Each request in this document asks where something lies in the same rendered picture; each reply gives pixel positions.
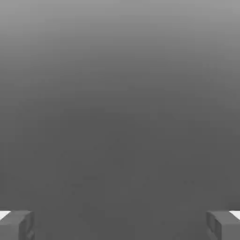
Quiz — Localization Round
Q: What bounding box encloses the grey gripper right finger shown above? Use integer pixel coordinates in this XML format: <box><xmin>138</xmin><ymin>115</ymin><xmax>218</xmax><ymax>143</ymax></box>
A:
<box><xmin>205</xmin><ymin>210</ymin><xmax>240</xmax><ymax>240</ymax></box>

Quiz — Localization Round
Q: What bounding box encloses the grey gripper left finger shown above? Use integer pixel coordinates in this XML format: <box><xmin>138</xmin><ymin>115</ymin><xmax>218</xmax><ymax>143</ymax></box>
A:
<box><xmin>0</xmin><ymin>210</ymin><xmax>36</xmax><ymax>240</ymax></box>

